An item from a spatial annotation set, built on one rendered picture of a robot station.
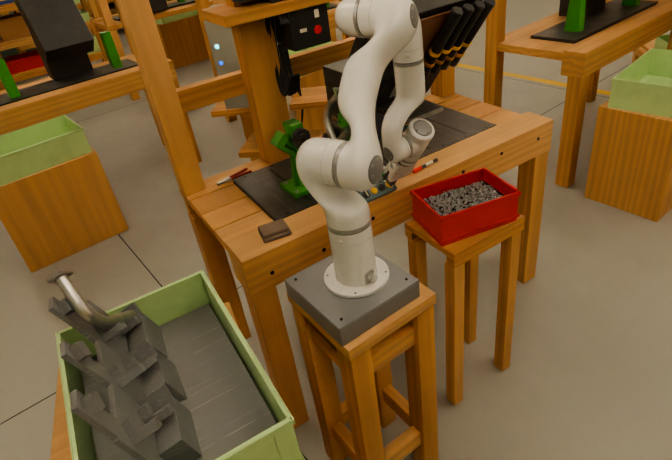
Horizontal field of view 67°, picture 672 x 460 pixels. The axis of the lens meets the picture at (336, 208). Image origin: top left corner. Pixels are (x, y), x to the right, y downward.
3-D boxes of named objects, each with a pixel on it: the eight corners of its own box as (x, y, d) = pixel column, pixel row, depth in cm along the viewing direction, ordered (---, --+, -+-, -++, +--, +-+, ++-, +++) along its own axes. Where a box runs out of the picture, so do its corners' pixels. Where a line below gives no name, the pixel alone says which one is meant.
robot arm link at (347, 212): (356, 239, 130) (344, 155, 117) (299, 224, 139) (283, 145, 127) (379, 216, 138) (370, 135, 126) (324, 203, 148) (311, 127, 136)
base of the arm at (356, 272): (403, 273, 145) (398, 219, 135) (354, 308, 135) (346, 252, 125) (358, 249, 158) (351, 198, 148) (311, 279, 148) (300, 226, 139)
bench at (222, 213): (535, 277, 268) (552, 123, 221) (291, 432, 208) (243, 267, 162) (444, 222, 320) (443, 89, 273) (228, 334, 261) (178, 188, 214)
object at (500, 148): (550, 150, 228) (554, 119, 220) (251, 298, 168) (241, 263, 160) (525, 140, 239) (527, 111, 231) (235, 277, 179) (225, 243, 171)
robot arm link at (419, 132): (404, 166, 163) (425, 156, 167) (418, 143, 152) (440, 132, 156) (389, 147, 166) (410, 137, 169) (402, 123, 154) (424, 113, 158)
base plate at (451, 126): (496, 128, 224) (497, 124, 223) (278, 225, 180) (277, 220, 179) (432, 106, 255) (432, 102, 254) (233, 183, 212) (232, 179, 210)
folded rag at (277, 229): (285, 223, 177) (284, 216, 175) (292, 235, 170) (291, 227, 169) (258, 232, 174) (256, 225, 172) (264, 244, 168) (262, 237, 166)
